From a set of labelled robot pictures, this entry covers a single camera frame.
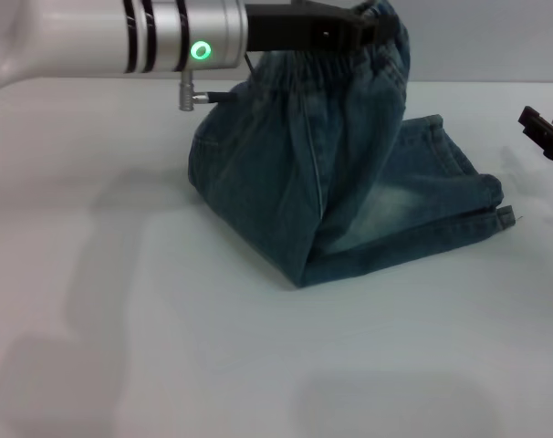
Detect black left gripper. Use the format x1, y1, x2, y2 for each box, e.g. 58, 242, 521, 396
243, 0, 395, 53

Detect blue denim shorts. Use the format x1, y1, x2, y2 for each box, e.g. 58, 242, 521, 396
187, 0, 516, 289

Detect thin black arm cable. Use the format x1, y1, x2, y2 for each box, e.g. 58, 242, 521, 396
179, 52, 259, 112

